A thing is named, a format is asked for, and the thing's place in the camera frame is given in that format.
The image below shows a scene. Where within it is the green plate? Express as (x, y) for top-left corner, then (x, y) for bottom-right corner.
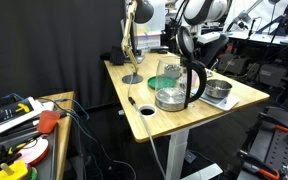
(147, 75), (178, 90)

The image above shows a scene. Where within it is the glass electric kettle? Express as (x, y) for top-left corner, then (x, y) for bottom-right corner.
(154, 25), (208, 113)

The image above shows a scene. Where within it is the crumpled foil wrapper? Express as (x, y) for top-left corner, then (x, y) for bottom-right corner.
(163, 64), (184, 80)

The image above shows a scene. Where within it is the black remote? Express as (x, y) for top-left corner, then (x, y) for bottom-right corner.
(149, 46), (169, 55)

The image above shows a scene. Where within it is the black pouch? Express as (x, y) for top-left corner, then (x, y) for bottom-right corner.
(108, 45), (125, 66)

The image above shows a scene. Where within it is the white storage box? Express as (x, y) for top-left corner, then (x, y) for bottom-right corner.
(135, 29), (162, 51)

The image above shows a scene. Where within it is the pink bowl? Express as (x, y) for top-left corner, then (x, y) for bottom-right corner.
(188, 71), (200, 89)

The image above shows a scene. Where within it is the floor power adapter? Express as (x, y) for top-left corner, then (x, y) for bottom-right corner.
(183, 149), (198, 164)

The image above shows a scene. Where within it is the silver digital kitchen scale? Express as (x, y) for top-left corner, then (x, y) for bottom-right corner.
(191, 88), (240, 112)

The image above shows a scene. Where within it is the grey equipment box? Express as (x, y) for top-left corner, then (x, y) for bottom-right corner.
(257, 63), (288, 88)
(217, 53), (252, 76)

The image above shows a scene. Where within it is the red plastic cup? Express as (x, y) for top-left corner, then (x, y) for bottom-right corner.
(36, 110), (62, 135)

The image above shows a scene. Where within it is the black curtain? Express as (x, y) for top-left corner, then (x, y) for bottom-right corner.
(0, 0), (128, 108)

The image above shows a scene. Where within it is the red white tape roll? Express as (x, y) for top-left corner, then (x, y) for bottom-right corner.
(17, 136), (50, 167)

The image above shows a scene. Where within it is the black box with yellow symbol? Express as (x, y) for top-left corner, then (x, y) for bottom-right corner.
(0, 99), (35, 129)

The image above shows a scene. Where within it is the black pegboard cart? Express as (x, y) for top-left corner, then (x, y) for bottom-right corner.
(237, 106), (288, 180)

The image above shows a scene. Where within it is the yellow toy block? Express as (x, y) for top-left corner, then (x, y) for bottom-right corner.
(0, 159), (30, 180)

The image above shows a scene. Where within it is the yellow black screwdriver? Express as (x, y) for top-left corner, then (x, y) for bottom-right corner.
(0, 141), (38, 164)

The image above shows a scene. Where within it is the grey cable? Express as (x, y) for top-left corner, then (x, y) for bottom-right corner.
(127, 74), (168, 180)

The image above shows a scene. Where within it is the white desk leg frame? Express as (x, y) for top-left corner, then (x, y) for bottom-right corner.
(165, 128), (224, 180)

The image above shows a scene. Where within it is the blue cable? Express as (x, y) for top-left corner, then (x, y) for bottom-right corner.
(0, 92), (92, 121)

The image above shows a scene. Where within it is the orange handled clamp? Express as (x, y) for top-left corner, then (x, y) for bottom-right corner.
(257, 111), (288, 134)
(237, 149), (281, 180)

